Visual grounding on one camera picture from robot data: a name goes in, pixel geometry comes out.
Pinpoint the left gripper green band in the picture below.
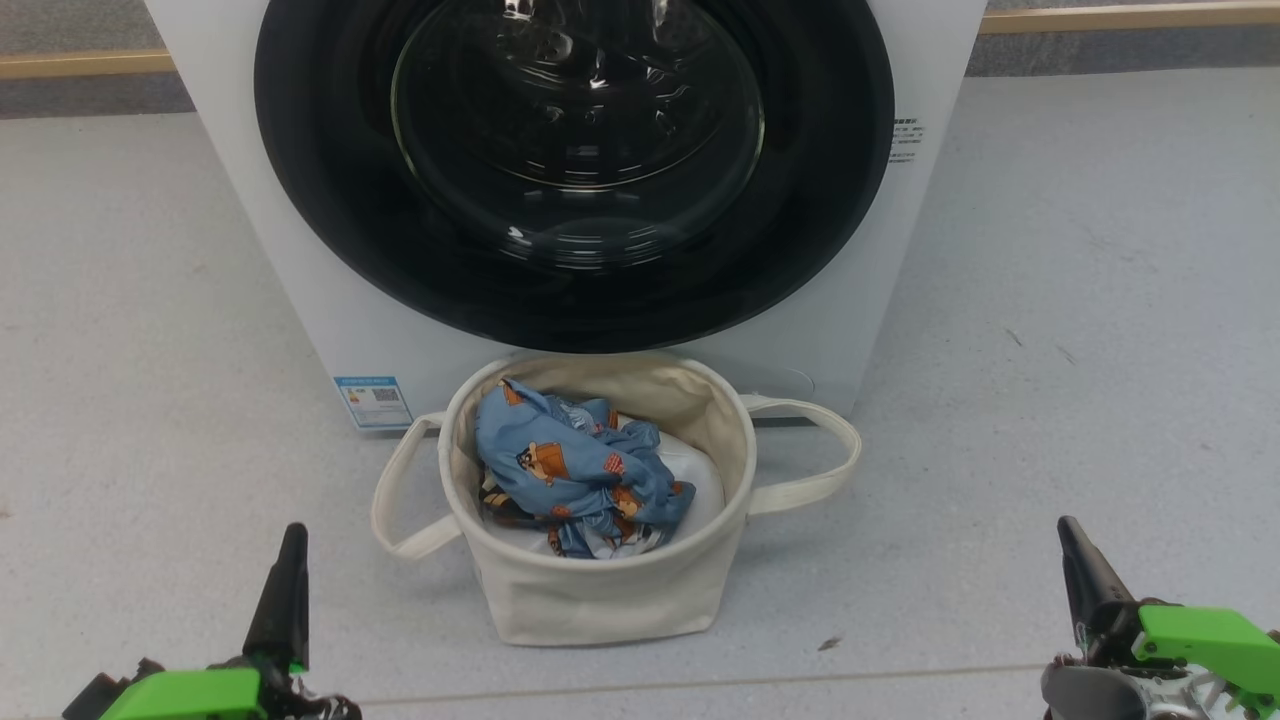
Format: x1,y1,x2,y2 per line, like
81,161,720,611
100,522,361,720

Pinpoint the white front-load washing machine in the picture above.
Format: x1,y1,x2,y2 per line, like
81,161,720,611
145,0,989,433

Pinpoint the white shiny cloth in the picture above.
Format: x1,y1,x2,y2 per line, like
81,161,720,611
500,415,726,556

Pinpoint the blue energy label sticker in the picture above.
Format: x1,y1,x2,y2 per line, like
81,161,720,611
333,376,414,431

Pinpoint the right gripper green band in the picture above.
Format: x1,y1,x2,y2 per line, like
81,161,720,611
1040,516,1280,720

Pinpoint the black round glass washer door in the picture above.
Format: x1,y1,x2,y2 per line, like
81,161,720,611
253,0,896,354

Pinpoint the blue bear-print garment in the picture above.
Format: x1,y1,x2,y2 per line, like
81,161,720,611
474,378,697,559

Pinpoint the round grey filter access cover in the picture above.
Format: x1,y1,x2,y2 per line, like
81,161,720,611
745,362,816,399

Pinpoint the cream fabric laundry basket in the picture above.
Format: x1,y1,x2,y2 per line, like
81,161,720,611
371,350,863,647

